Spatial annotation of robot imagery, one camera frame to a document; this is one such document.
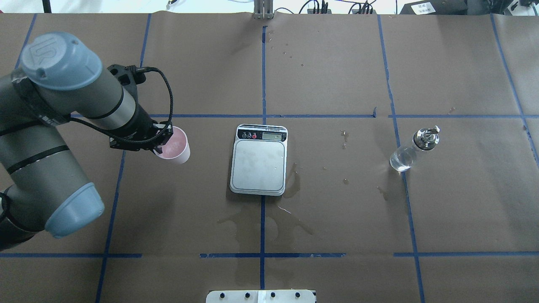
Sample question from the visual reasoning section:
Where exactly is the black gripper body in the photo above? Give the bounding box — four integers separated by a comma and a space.
110, 121, 173, 152

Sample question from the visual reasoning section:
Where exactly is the pink plastic cup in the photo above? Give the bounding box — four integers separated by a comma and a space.
152, 126, 191, 164

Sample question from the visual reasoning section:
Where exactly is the clear glass sauce bottle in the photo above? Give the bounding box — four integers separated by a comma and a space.
389, 126, 441, 172

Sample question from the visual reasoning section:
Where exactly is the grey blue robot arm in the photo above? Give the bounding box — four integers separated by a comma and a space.
0, 32, 173, 251

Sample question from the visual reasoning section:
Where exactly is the silver digital kitchen scale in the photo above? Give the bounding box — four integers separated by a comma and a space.
229, 123, 288, 197

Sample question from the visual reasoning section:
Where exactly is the black device with label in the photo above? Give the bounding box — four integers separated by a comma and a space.
398, 0, 468, 15

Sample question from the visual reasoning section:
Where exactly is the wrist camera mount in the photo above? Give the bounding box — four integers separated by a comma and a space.
107, 64, 146, 98

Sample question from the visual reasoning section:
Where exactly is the black camera cable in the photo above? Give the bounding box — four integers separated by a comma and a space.
69, 67, 174, 146

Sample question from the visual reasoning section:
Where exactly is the aluminium frame post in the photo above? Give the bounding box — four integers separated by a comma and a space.
253, 0, 275, 20

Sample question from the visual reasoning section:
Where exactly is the white column base plate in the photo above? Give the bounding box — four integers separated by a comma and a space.
205, 289, 317, 303

